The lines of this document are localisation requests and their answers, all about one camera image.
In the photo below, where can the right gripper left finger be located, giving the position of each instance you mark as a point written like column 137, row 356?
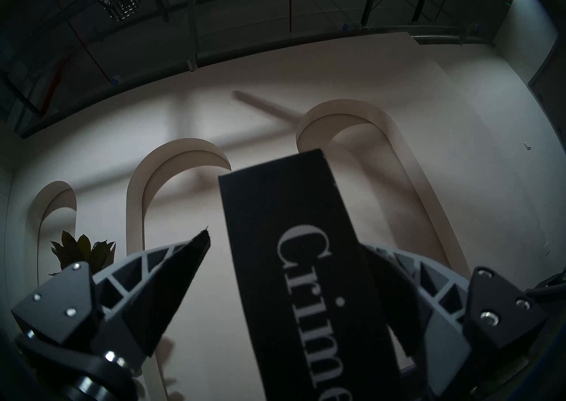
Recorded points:
column 150, row 298

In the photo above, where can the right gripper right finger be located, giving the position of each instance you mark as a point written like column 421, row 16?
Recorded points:
column 442, row 303

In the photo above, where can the black Crime and Punishment book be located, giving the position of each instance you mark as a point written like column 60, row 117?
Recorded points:
column 300, row 272

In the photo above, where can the tall dark green plant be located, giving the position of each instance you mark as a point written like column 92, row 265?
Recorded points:
column 84, row 250

